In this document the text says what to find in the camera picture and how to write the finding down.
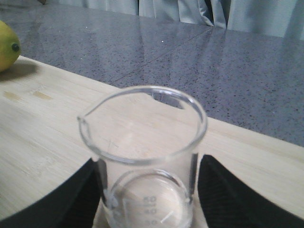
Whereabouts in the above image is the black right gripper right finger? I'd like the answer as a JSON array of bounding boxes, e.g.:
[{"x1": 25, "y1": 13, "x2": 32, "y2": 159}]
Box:
[{"x1": 198, "y1": 154, "x2": 304, "y2": 228}]

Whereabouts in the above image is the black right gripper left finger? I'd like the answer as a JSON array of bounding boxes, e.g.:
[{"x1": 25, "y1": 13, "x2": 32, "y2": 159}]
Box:
[{"x1": 0, "y1": 160, "x2": 103, "y2": 228}]

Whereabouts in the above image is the glass measuring beaker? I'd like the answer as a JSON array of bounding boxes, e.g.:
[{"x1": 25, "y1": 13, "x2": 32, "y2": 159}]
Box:
[{"x1": 77, "y1": 85, "x2": 208, "y2": 228}]

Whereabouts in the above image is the wooden cutting board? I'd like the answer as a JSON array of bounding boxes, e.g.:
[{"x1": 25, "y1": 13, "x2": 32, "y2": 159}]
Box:
[{"x1": 0, "y1": 57, "x2": 304, "y2": 228}]

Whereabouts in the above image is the yellow lemon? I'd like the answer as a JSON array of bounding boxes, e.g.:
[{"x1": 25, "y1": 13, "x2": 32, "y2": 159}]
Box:
[{"x1": 0, "y1": 21, "x2": 21, "y2": 72}]

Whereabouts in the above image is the grey curtain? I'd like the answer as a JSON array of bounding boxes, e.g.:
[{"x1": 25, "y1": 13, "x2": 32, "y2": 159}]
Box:
[{"x1": 58, "y1": 0, "x2": 304, "y2": 40}]

